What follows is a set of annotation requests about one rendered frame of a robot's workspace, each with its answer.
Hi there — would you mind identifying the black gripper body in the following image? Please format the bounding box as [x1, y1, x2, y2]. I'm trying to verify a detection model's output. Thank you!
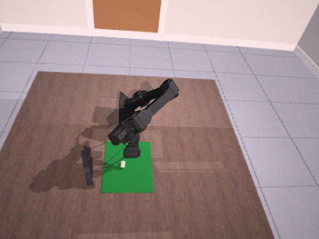
[123, 134, 139, 159]

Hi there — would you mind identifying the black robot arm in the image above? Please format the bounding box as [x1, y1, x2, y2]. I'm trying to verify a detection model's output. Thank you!
[108, 79, 179, 146]

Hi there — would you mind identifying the dark grey cooling fan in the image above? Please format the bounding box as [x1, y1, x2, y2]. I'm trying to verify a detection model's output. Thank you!
[81, 150, 93, 186]

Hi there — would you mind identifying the green circuit board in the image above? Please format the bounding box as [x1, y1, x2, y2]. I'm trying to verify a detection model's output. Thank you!
[101, 141, 154, 193]

